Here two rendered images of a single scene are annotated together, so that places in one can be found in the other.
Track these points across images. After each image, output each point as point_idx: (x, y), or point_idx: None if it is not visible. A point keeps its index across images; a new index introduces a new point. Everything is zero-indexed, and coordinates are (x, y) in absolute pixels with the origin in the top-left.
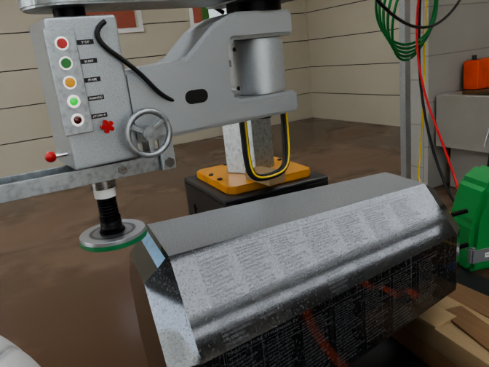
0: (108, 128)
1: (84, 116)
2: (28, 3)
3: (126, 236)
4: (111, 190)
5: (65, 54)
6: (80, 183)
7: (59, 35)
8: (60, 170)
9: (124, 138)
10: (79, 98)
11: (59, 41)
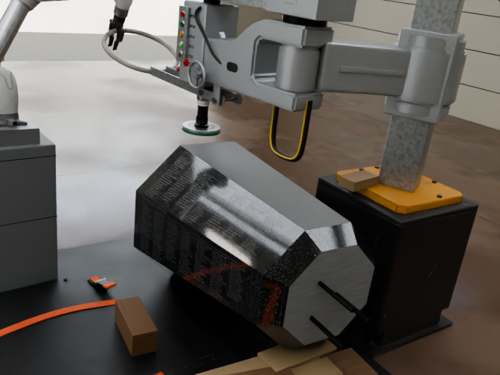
0: (184, 63)
1: (182, 53)
2: None
3: (190, 128)
4: (200, 102)
5: (183, 20)
6: (186, 88)
7: (183, 10)
8: None
9: None
10: (182, 44)
11: (181, 13)
